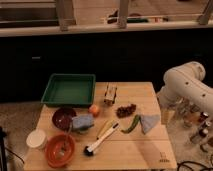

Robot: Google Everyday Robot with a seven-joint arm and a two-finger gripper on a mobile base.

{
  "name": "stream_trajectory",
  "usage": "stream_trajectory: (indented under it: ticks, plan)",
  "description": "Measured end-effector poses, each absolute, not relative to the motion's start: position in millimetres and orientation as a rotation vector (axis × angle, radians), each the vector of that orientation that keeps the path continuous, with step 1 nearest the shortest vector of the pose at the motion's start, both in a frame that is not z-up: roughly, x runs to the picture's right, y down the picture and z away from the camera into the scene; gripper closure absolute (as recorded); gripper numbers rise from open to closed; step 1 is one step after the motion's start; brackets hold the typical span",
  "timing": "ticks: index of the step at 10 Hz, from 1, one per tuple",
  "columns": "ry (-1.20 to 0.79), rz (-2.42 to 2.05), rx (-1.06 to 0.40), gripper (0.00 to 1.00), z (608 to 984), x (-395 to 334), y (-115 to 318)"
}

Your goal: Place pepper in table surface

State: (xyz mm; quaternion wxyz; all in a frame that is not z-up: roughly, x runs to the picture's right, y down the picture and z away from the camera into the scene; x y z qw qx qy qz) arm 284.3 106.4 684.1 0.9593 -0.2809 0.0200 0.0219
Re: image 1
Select white round container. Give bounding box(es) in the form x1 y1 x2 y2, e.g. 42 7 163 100
26 129 47 149

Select black cable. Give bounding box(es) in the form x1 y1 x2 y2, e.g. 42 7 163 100
176 160 213 171

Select grey folded cloth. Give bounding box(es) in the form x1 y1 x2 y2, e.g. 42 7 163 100
140 115 160 134

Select metal spoon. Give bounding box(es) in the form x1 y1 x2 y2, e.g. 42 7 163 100
59 123 72 157

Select red apple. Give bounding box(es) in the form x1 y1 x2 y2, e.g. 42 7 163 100
88 104 100 117

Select dark red bowl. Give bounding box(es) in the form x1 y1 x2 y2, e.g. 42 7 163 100
52 107 76 131

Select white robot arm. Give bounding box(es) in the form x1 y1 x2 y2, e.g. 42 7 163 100
157 61 213 124

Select bunch of red grapes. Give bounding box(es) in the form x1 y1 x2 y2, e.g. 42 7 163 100
116 104 136 118

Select spice bottles on floor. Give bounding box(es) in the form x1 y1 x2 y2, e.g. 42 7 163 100
177 99 211 145

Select orange plastic bowl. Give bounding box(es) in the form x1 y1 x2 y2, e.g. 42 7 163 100
45 134 75 168

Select blue sponge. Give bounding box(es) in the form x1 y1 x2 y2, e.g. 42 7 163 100
72 114 94 130

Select green chili pepper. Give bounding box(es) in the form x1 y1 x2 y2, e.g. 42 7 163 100
121 115 140 134

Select green plastic tray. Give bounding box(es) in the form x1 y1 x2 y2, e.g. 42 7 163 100
41 74 96 108

